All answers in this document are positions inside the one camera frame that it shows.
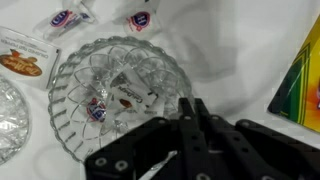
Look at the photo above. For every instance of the small cut glass dish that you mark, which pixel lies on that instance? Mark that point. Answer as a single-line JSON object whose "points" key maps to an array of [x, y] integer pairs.
{"points": [[11, 123]]}

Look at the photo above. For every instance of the small packet blue red logo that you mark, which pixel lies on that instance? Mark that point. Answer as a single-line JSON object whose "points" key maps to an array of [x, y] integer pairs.
{"points": [[61, 19], [96, 110], [140, 20]]}

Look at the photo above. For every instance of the yellow Crayola markers box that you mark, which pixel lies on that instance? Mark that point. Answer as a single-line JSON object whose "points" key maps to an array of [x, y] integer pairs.
{"points": [[296, 93]]}

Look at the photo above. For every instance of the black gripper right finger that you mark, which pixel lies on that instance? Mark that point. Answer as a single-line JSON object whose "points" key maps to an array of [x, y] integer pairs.
{"points": [[226, 143]]}

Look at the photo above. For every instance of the clear cut glass bowl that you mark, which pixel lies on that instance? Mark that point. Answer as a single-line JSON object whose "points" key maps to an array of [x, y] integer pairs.
{"points": [[83, 76]]}

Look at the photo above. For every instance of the crushed red pepper packet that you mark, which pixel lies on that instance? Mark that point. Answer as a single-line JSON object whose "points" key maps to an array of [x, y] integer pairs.
{"points": [[130, 90], [23, 50]]}

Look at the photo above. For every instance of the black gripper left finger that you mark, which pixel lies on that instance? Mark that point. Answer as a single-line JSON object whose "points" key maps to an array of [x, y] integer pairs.
{"points": [[186, 133]]}

